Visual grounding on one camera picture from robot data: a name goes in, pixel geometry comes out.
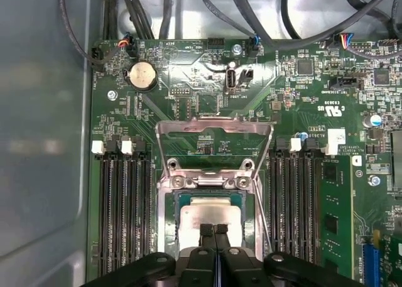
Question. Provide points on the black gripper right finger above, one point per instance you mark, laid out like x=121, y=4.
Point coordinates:
x=238, y=268

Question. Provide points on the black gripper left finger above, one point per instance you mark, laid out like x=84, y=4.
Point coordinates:
x=198, y=268

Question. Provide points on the silver CPU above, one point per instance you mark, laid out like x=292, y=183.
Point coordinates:
x=204, y=213

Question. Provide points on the metal locking lever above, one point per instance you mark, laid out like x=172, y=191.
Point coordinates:
x=264, y=216

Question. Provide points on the metal socket cover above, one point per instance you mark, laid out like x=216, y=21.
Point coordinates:
x=176, y=127

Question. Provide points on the CPU socket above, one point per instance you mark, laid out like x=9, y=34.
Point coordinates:
x=161, y=218

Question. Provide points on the blue expansion slot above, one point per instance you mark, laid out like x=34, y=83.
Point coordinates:
x=372, y=268

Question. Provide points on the green RAM stick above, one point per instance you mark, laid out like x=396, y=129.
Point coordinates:
x=336, y=205

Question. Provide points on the silver round capacitor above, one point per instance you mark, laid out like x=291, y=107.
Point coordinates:
x=303, y=135
x=375, y=120

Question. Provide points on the silver board screw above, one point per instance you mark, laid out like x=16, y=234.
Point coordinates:
x=112, y=95
x=235, y=49
x=373, y=181

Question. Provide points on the white board sticker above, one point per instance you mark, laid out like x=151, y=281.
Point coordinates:
x=336, y=139

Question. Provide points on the green motherboard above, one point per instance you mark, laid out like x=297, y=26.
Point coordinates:
x=314, y=111

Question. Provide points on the silver USB port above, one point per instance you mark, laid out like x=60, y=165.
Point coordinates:
x=231, y=78

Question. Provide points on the round coin battery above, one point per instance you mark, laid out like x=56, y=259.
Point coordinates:
x=143, y=75

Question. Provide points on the black open PC case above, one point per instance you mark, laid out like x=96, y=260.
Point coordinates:
x=41, y=142

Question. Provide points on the black square chip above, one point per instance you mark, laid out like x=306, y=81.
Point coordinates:
x=381, y=76
x=304, y=67

